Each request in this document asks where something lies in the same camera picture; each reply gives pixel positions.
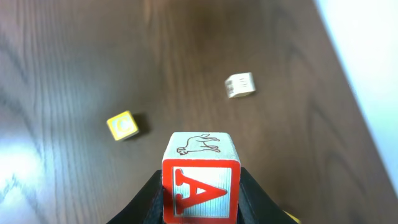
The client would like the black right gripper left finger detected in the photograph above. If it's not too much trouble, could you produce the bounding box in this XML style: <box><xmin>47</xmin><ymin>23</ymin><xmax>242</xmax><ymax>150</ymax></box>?
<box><xmin>107</xmin><ymin>170</ymin><xmax>164</xmax><ymax>224</ymax></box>

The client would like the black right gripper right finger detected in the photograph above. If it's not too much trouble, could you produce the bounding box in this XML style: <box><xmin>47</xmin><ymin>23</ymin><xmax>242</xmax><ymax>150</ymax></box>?
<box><xmin>238</xmin><ymin>167</ymin><xmax>297</xmax><ymax>224</ymax></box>

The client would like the red letter A block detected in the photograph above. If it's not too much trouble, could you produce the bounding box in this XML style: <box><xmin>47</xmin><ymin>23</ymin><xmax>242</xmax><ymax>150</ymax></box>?
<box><xmin>162</xmin><ymin>132</ymin><xmax>241</xmax><ymax>223</ymax></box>

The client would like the yellow C block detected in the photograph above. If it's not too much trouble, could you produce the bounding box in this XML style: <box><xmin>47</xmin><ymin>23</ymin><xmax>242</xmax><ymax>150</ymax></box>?
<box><xmin>106</xmin><ymin>111</ymin><xmax>139</xmax><ymax>141</ymax></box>

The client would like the white plain face block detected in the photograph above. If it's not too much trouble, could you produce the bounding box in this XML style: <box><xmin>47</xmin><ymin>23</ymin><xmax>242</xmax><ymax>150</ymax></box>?
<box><xmin>224</xmin><ymin>72</ymin><xmax>256</xmax><ymax>98</ymax></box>

